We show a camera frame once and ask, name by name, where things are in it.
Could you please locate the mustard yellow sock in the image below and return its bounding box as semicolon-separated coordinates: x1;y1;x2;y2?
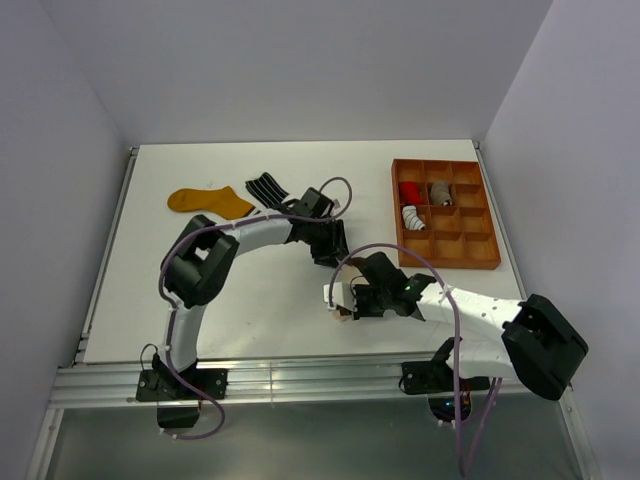
167;186;255;220

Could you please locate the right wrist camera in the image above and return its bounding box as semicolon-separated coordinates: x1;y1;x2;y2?
323;282;355;312

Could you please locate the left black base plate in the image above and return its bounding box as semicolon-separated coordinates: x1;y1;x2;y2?
135;369;228;402

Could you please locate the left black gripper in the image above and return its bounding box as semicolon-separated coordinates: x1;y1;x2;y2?
304;220;352;271

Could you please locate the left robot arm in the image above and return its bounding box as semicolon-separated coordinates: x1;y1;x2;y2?
152;188;348;399

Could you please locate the wooden compartment tray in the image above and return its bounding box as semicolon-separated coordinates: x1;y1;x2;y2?
391;158;501;270

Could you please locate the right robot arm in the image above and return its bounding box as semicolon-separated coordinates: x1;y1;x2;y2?
348;252;588;401

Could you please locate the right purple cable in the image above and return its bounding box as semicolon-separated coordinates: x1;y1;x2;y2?
329;243;504;476

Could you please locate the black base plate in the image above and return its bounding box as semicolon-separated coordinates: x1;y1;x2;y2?
398;360;491;395
135;369;228;402

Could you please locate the cream brown sock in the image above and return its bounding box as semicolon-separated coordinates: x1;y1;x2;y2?
329;256;367;322

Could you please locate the grey rolled sock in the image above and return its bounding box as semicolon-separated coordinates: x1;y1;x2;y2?
429;180;454;206

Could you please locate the red rolled sock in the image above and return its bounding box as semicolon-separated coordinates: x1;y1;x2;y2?
399;181;424;206

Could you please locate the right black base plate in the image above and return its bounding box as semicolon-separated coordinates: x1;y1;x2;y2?
398;360;491;395

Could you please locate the aluminium frame rail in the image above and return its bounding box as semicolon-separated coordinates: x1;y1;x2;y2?
47;349;574;409

